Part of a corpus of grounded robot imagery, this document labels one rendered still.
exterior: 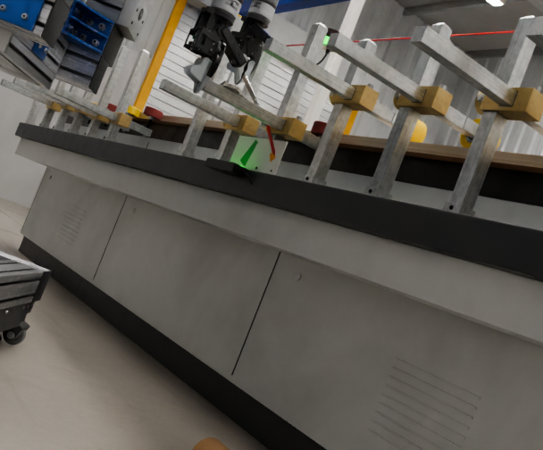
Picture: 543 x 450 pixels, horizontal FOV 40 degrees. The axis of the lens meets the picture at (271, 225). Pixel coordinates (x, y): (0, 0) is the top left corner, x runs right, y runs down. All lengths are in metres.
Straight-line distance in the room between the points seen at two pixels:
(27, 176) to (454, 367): 8.41
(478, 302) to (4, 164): 8.58
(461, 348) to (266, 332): 0.71
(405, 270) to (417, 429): 0.37
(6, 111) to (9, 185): 0.90
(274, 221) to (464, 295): 0.69
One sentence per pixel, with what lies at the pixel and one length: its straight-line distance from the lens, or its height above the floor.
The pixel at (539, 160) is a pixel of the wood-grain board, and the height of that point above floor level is 0.89.
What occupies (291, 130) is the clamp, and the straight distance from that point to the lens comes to 2.04.
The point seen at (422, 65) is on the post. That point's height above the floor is 1.02.
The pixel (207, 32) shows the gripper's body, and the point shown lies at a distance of 1.93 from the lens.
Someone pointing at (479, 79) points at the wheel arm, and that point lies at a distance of 1.45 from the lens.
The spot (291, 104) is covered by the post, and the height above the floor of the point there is 0.92.
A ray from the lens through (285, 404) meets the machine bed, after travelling 2.06.
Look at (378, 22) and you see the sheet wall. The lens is 12.10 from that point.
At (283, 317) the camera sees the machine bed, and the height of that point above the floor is 0.35.
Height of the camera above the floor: 0.48
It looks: 3 degrees up
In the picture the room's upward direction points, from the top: 22 degrees clockwise
